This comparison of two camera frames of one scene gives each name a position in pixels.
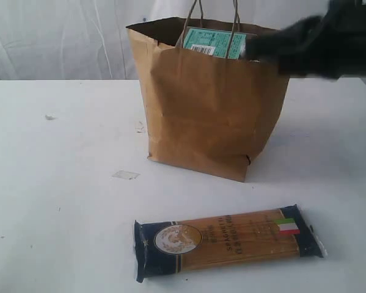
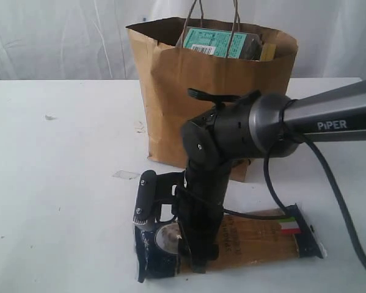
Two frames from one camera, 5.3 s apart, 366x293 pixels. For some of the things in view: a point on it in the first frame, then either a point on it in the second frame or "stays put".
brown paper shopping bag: x=205 y=112 stays put
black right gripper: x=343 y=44 -> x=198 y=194
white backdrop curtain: x=88 y=39 stays put
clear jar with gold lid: x=222 y=43 stays put
